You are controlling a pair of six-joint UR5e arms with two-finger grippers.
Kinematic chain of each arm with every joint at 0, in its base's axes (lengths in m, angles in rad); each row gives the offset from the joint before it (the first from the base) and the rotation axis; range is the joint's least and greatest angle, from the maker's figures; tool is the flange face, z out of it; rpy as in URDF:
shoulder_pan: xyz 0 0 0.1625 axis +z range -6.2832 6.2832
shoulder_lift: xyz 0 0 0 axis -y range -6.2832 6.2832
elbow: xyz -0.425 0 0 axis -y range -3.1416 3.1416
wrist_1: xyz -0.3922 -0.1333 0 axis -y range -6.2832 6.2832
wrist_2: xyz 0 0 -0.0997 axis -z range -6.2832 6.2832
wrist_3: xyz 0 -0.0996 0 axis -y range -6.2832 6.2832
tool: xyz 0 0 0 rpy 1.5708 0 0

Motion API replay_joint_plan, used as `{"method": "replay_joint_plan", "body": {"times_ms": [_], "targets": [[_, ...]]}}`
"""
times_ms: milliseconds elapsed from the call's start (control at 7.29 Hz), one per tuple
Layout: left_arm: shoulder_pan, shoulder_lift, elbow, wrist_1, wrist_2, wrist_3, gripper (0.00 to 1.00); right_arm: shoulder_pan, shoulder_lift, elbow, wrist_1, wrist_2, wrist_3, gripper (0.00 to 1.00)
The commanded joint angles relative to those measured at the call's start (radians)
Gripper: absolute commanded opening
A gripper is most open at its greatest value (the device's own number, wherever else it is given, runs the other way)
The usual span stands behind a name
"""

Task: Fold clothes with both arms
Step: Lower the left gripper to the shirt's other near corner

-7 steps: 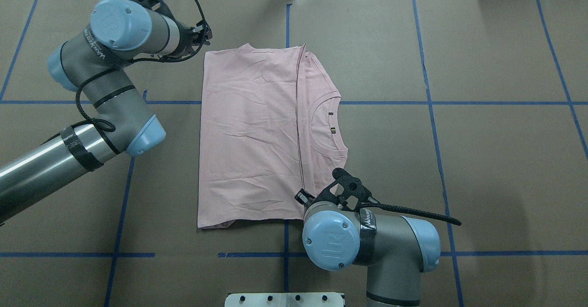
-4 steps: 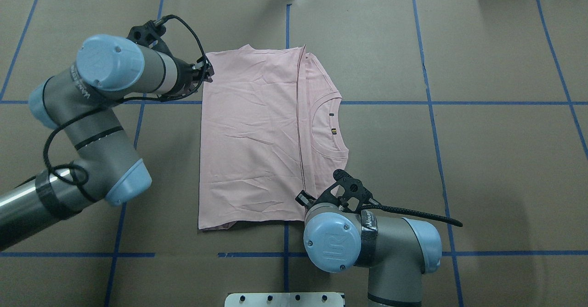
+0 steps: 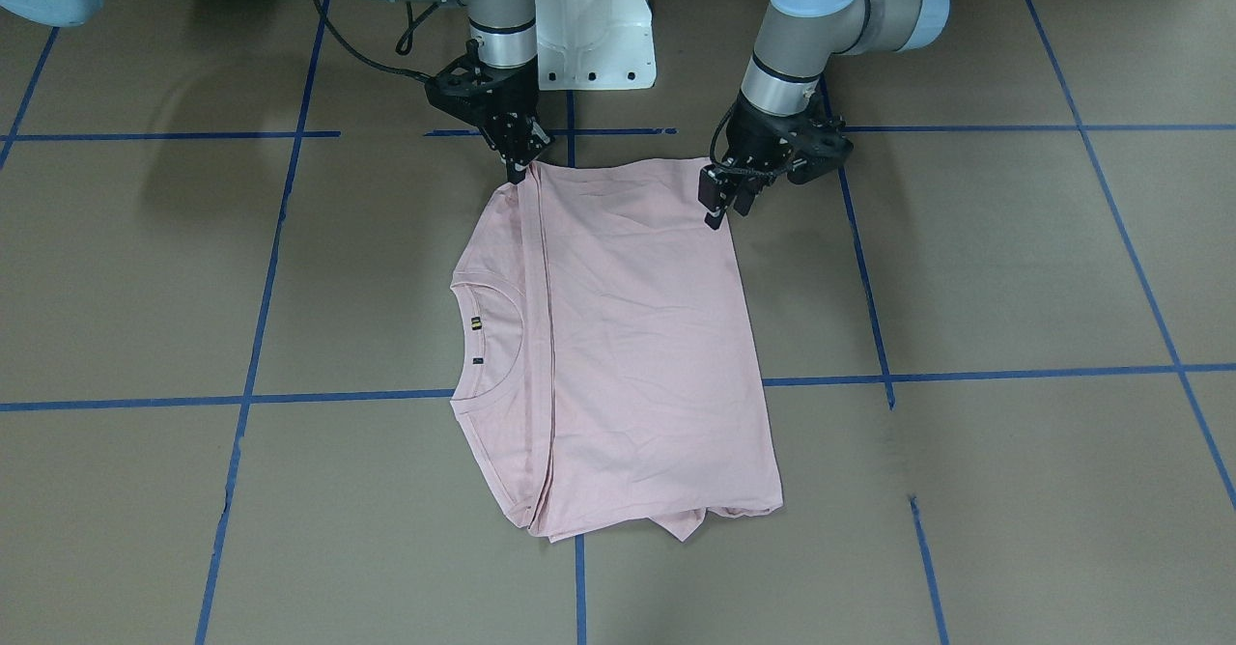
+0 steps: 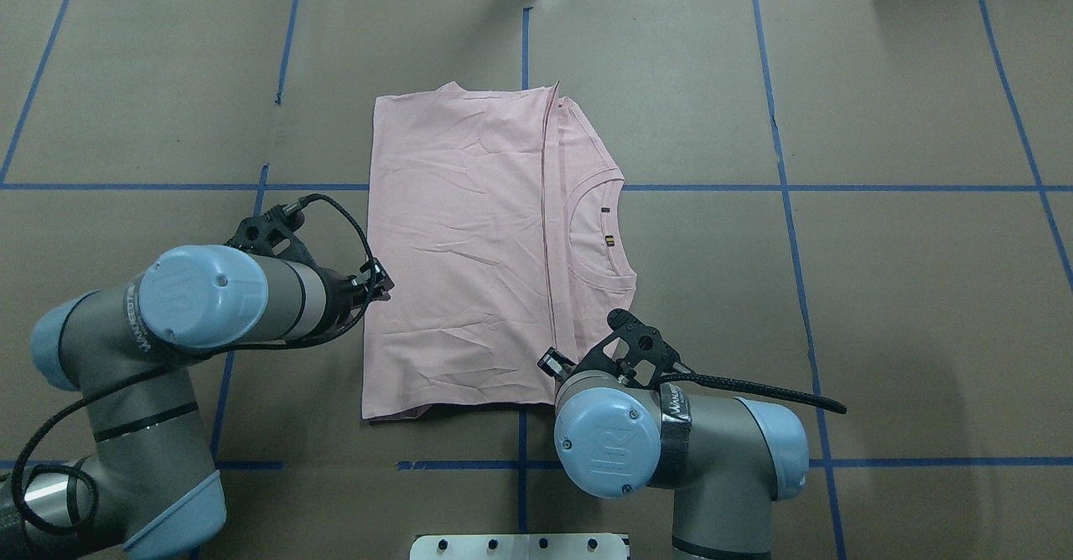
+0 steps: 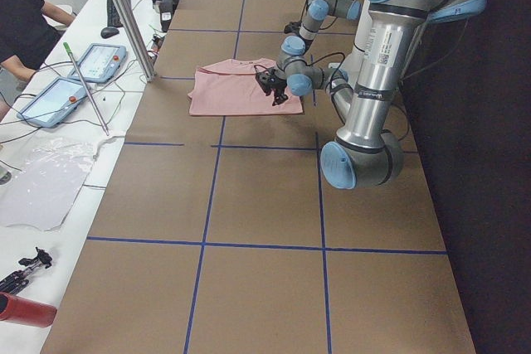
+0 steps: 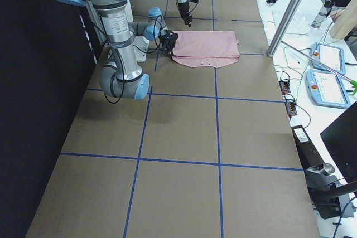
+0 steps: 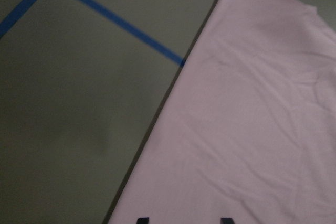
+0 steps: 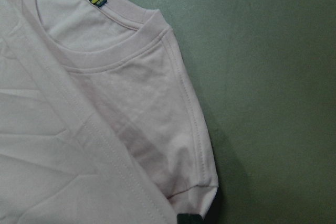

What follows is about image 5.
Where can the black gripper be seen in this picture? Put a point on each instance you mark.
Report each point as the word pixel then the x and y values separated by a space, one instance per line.
pixel 279 91

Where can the pink Snoopy t-shirt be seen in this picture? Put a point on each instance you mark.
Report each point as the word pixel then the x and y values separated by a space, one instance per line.
pixel 229 88

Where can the black power adapter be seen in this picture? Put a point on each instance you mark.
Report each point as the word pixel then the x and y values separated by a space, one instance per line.
pixel 166 11

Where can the far teach pendant tablet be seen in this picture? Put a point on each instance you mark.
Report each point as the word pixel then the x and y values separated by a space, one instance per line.
pixel 100 62

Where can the teach pendant tablet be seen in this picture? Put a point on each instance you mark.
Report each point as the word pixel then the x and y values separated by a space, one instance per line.
pixel 100 62
pixel 54 103

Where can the black keyboard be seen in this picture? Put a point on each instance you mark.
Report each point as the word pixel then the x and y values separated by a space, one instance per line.
pixel 113 17

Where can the black computer mouse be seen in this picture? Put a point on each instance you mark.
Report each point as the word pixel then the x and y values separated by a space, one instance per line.
pixel 108 32

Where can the metal rod green tip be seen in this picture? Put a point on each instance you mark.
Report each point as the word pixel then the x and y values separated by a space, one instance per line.
pixel 99 116

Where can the near teach pendant tablet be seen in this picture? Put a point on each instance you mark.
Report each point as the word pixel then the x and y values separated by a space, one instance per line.
pixel 54 103

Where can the clear plastic bag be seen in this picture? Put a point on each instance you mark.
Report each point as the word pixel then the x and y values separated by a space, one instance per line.
pixel 41 195

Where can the person in black shirt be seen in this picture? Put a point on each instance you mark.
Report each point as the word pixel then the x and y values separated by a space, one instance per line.
pixel 27 38

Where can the black folded tripod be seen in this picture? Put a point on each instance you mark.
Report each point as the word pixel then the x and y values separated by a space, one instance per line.
pixel 17 280

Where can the red cylinder bottle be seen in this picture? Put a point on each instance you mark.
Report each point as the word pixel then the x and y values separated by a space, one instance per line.
pixel 27 312

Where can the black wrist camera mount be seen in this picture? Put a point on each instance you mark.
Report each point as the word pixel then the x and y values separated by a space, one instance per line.
pixel 292 28
pixel 266 79

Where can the aluminium frame post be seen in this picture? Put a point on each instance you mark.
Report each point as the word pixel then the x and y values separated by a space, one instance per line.
pixel 135 39

